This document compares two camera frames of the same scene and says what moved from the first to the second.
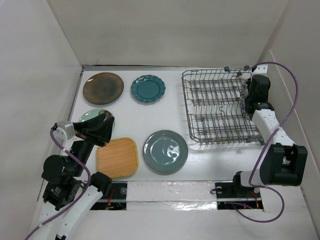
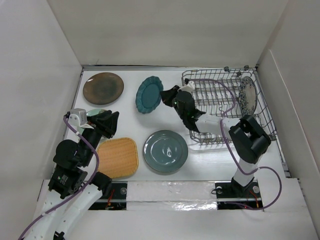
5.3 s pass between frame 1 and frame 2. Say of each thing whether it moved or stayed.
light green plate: stayed
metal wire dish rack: stayed
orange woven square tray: stayed
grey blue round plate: stayed
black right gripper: moved
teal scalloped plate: moved
